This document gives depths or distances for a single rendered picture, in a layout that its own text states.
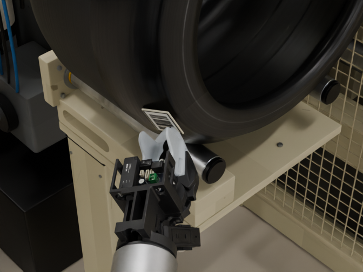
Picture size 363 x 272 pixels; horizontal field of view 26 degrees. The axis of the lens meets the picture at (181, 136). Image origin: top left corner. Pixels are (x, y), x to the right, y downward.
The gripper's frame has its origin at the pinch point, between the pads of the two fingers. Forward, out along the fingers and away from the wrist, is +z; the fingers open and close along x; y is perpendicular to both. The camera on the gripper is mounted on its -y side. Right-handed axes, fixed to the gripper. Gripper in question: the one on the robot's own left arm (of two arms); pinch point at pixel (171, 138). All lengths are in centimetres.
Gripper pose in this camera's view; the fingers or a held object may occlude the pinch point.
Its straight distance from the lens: 105.6
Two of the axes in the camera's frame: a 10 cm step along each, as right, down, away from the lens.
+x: -9.3, 1.6, 3.3
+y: -3.5, -6.4, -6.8
